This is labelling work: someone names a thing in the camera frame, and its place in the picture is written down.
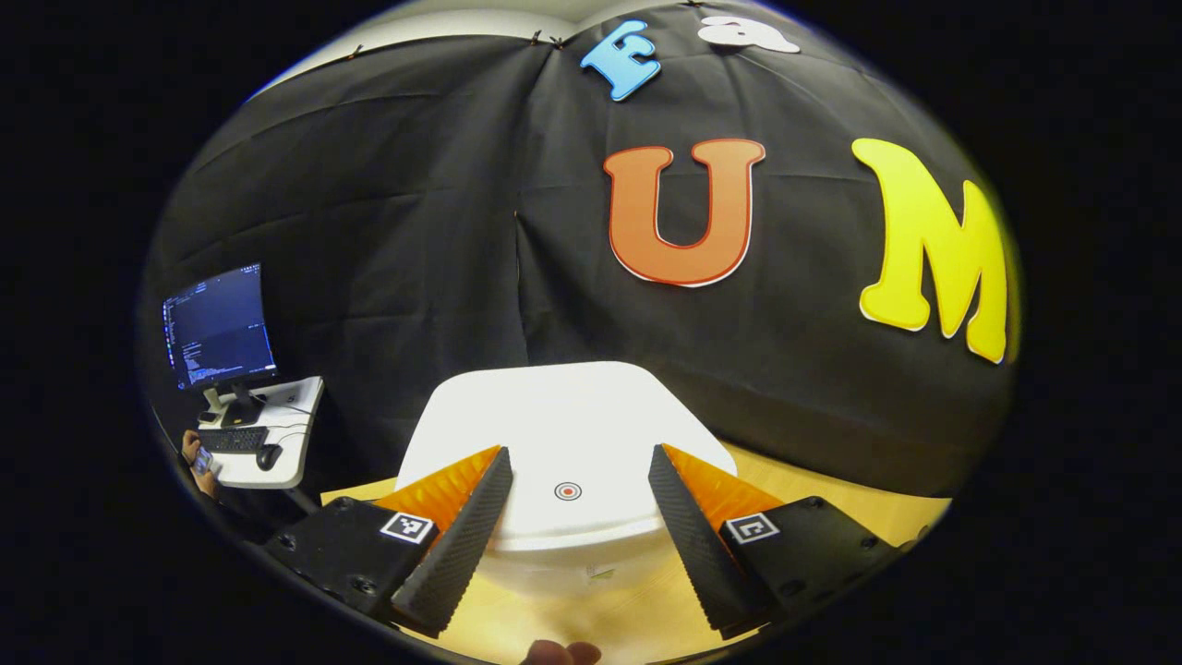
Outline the white side table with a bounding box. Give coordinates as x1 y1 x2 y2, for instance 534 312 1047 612
189 375 326 490

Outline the computer monitor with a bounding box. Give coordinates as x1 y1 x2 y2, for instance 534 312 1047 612
163 263 280 428

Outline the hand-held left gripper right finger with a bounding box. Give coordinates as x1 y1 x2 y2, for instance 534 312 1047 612
646 443 901 641

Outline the row of black cloth clips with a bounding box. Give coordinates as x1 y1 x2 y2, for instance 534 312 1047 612
351 0 703 58

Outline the black backdrop cloth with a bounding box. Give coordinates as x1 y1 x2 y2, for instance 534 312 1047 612
139 5 1021 518

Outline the white desktop garbage bin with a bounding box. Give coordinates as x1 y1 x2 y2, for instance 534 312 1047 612
395 360 740 597

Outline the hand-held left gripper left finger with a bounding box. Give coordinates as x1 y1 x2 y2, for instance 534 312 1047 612
263 445 514 640

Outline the black keyboard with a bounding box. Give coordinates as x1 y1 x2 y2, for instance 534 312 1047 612
197 426 271 453

